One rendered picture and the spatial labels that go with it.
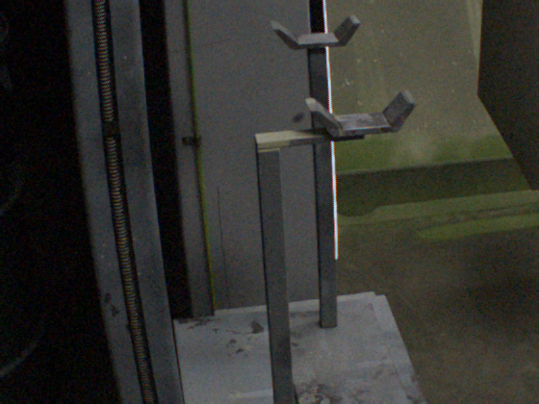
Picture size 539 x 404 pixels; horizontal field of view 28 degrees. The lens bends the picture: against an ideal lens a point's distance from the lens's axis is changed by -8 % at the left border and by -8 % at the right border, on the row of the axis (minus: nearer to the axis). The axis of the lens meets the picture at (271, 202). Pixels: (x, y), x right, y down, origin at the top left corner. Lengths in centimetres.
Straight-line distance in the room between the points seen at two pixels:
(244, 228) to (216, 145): 12
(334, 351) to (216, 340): 13
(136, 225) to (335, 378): 26
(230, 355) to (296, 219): 41
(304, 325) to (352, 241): 172
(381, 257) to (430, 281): 17
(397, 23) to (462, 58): 20
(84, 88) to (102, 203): 10
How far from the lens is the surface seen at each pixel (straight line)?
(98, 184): 91
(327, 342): 112
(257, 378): 109
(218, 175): 146
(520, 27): 213
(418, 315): 256
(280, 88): 143
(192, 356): 113
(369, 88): 298
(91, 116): 88
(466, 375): 236
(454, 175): 300
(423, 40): 305
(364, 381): 106
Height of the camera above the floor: 142
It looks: 27 degrees down
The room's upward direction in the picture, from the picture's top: 4 degrees counter-clockwise
